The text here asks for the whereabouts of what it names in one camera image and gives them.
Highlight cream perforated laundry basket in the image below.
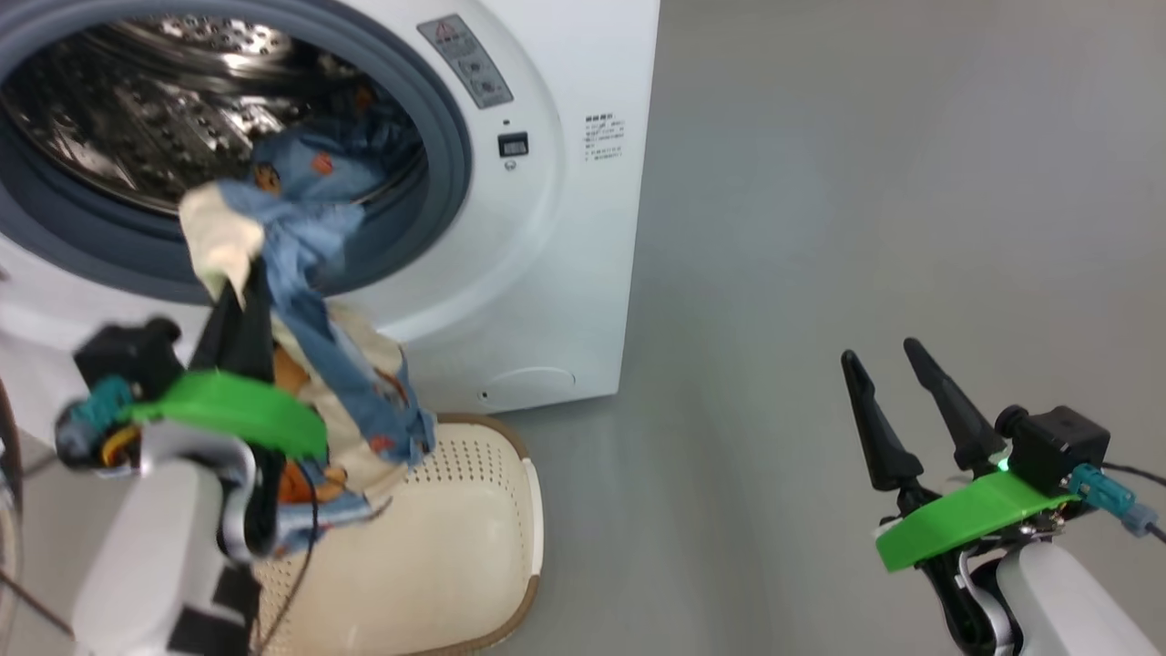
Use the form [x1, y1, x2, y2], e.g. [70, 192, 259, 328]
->
[251, 412, 545, 656]

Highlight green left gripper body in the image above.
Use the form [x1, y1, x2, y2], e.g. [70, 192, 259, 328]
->
[126, 367, 331, 559]

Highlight blue printed garment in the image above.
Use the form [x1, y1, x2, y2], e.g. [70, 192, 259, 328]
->
[214, 87, 438, 557]

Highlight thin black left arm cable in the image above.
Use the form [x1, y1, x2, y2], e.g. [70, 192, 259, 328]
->
[251, 474, 320, 656]

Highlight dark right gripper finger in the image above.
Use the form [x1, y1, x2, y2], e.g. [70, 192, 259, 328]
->
[903, 338, 1007, 475]
[840, 350, 924, 493]

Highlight grey warning sticker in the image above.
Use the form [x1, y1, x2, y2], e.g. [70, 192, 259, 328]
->
[417, 14, 514, 110]

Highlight teal left camera connector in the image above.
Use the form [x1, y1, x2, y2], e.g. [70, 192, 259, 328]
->
[55, 375, 138, 466]

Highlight stainless steel washer drum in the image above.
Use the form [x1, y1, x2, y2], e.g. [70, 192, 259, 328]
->
[0, 15, 429, 217]

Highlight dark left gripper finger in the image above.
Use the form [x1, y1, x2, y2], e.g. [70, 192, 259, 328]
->
[235, 257, 277, 384]
[187, 273, 242, 374]

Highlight grey rubber door gasket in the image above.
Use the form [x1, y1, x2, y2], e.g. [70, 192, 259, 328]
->
[0, 0, 473, 306]

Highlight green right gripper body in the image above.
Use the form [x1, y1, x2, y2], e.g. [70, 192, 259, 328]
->
[874, 471, 1089, 656]

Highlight teal camera connector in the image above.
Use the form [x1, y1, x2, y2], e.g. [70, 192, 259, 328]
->
[1066, 463, 1160, 537]
[55, 375, 138, 466]

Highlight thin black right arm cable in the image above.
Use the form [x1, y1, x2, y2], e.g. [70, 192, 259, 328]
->
[1102, 463, 1166, 546]

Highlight white front-load washing machine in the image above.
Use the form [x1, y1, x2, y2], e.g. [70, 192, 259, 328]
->
[0, 0, 661, 447]

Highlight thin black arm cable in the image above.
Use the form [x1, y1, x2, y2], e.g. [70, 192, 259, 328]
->
[251, 474, 320, 656]
[1102, 463, 1166, 546]

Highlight teal right camera connector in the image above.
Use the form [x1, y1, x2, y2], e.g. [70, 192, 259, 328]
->
[1066, 463, 1160, 537]

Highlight blue patterned clothes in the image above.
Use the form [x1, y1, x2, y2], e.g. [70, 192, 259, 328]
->
[178, 180, 406, 511]

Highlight round white filter cover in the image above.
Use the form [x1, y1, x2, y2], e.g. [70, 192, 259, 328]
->
[478, 366, 577, 404]

